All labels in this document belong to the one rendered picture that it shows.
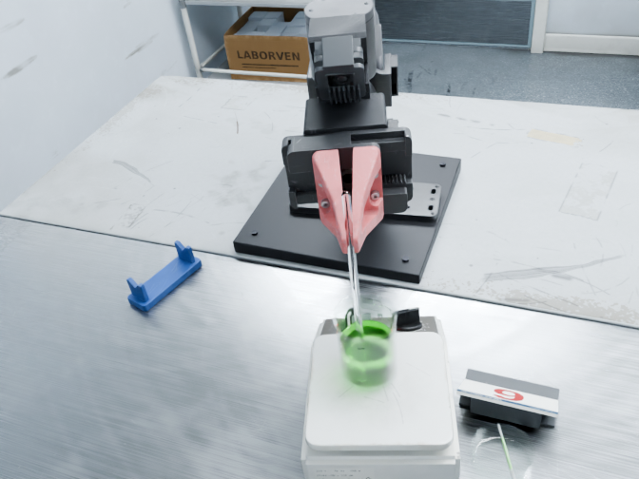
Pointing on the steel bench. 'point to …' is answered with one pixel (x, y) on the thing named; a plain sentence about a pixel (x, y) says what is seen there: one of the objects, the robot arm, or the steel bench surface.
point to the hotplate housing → (389, 466)
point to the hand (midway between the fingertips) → (350, 239)
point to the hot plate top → (381, 401)
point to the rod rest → (164, 279)
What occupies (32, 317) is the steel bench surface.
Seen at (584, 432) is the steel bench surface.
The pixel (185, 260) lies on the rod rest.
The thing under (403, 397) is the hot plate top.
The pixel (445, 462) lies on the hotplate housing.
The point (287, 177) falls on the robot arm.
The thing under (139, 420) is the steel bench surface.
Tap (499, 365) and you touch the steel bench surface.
